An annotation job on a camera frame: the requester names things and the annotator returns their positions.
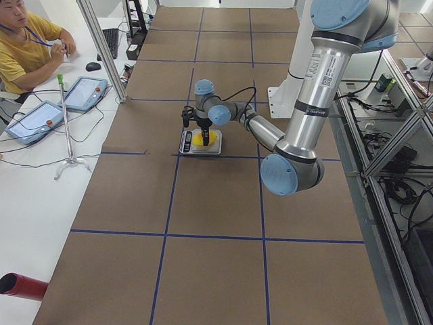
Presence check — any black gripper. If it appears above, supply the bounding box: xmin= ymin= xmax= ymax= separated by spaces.
xmin=198 ymin=118 xmax=210 ymax=146

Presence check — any yellow mango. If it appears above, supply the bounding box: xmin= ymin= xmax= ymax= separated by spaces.
xmin=192 ymin=131 xmax=219 ymax=147

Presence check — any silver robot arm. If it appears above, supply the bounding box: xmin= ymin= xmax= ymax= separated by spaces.
xmin=182 ymin=1 xmax=400 ymax=196

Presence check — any digital kitchen scale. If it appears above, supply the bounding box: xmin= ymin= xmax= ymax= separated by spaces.
xmin=179 ymin=129 xmax=222 ymax=156

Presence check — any black desktop box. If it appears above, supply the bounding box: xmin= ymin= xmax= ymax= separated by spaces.
xmin=123 ymin=1 xmax=148 ymax=61

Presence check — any far teach pendant tablet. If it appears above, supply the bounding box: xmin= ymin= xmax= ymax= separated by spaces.
xmin=65 ymin=76 xmax=108 ymax=112

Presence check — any teach pendant tablet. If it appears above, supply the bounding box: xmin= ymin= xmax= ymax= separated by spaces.
xmin=65 ymin=76 xmax=108 ymax=112
xmin=5 ymin=101 xmax=64 ymax=145

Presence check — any black computer mouse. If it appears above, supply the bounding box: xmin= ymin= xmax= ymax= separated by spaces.
xmin=85 ymin=62 xmax=101 ymax=72

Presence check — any black keyboard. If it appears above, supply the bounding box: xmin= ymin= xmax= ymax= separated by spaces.
xmin=102 ymin=28 xmax=119 ymax=60

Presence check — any near teach pendant tablet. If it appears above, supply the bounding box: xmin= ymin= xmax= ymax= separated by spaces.
xmin=5 ymin=101 xmax=64 ymax=145

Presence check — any green box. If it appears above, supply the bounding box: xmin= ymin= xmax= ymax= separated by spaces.
xmin=375 ymin=72 xmax=396 ymax=93

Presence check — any person in yellow shirt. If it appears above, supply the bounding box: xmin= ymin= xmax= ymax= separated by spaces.
xmin=1 ymin=1 xmax=76 ymax=104

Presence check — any red cylinder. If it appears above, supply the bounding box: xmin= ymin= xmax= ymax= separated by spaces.
xmin=1 ymin=273 xmax=48 ymax=301

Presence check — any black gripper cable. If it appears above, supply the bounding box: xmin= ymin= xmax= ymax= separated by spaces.
xmin=221 ymin=86 xmax=258 ymax=112

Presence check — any white column pedestal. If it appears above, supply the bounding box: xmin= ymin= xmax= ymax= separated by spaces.
xmin=268 ymin=0 xmax=314 ymax=118

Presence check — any green handled reacher stick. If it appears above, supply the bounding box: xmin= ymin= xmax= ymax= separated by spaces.
xmin=54 ymin=74 xmax=91 ymax=181

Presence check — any aluminium frame post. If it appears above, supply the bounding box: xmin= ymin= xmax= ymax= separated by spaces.
xmin=76 ymin=0 xmax=127 ymax=103

